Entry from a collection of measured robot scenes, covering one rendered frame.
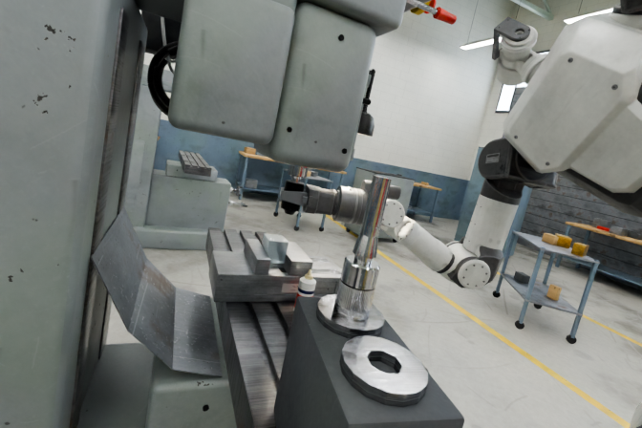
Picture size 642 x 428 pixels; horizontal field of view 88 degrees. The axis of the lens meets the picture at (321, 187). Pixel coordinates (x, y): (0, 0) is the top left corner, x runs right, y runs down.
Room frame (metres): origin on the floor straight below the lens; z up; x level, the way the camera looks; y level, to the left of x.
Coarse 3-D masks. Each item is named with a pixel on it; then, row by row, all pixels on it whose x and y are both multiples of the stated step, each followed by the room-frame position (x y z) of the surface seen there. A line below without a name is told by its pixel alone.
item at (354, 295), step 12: (348, 276) 0.40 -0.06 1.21; (360, 276) 0.40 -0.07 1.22; (372, 276) 0.40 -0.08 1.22; (348, 288) 0.40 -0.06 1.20; (360, 288) 0.40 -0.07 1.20; (372, 288) 0.40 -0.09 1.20; (336, 300) 0.41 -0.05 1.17; (348, 300) 0.40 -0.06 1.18; (360, 300) 0.40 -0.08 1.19; (372, 300) 0.41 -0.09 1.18; (348, 312) 0.40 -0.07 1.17; (360, 312) 0.40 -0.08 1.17
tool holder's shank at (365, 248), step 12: (372, 180) 0.42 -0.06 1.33; (384, 180) 0.41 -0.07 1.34; (372, 192) 0.41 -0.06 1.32; (384, 192) 0.41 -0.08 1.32; (372, 204) 0.41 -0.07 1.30; (384, 204) 0.41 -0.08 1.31; (372, 216) 0.41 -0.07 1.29; (360, 228) 0.42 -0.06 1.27; (372, 228) 0.41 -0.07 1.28; (360, 240) 0.41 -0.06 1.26; (372, 240) 0.41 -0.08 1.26; (360, 252) 0.41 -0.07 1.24; (372, 252) 0.41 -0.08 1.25
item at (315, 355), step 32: (320, 320) 0.40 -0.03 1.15; (352, 320) 0.39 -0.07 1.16; (384, 320) 0.44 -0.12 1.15; (288, 352) 0.44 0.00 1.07; (320, 352) 0.34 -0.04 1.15; (352, 352) 0.33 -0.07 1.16; (384, 352) 0.34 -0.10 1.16; (288, 384) 0.42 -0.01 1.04; (320, 384) 0.32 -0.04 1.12; (352, 384) 0.29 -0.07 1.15; (384, 384) 0.29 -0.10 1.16; (416, 384) 0.30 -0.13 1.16; (288, 416) 0.39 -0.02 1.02; (320, 416) 0.30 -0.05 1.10; (352, 416) 0.26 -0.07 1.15; (384, 416) 0.27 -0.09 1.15; (416, 416) 0.27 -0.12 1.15; (448, 416) 0.28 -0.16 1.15
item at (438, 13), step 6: (408, 0) 0.75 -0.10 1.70; (414, 0) 0.76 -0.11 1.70; (420, 6) 0.77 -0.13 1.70; (426, 6) 0.77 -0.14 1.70; (432, 12) 0.78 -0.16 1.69; (438, 12) 0.78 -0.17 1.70; (444, 12) 0.79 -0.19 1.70; (450, 12) 0.80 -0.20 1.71; (438, 18) 0.79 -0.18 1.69; (444, 18) 0.79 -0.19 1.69; (450, 18) 0.80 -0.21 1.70; (456, 18) 0.80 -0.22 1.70
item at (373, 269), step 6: (348, 258) 0.42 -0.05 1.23; (348, 264) 0.41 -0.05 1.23; (354, 264) 0.40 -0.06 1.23; (360, 264) 0.41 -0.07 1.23; (372, 264) 0.41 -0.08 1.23; (378, 264) 0.42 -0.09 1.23; (354, 270) 0.40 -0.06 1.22; (360, 270) 0.40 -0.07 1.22; (366, 270) 0.40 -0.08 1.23; (372, 270) 0.40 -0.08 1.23; (378, 270) 0.41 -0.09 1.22
